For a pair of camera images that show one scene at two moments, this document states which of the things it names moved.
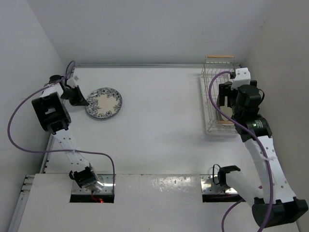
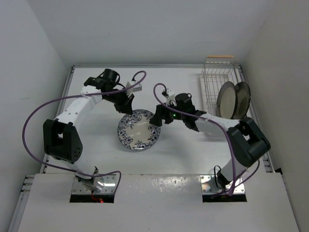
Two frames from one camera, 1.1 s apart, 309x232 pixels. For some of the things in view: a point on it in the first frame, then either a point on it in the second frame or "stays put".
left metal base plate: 105,179 stays put
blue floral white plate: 104,102 to 135,132
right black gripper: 225,90 to 161,113
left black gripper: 80,100 to 125,107
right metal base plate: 208,187 stays put
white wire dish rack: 217,70 stays put
